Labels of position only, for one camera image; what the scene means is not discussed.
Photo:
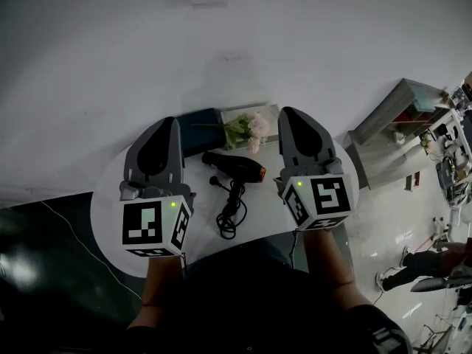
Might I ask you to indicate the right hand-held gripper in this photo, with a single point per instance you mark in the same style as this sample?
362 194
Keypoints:
328 197

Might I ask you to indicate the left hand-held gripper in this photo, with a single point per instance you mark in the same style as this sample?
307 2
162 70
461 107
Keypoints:
142 223

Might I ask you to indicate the round white table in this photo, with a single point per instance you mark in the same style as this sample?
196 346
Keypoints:
199 212

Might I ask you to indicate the person's right forearm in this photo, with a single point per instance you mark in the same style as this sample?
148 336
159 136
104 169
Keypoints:
328 267

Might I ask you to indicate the person's left forearm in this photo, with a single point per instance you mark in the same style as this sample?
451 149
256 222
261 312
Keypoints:
158 290

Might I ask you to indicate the pink artificial flower bouquet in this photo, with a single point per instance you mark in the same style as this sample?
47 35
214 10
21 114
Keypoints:
254 127

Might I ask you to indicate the dark blue box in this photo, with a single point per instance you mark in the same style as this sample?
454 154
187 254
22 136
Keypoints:
203 131

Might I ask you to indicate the grey wooden shelf desk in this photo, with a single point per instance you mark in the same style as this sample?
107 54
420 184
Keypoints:
387 142

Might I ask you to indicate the white vase with flowers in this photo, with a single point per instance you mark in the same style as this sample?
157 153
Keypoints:
427 141

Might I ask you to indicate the person's black shirt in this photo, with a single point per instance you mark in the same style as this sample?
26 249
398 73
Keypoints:
250 308

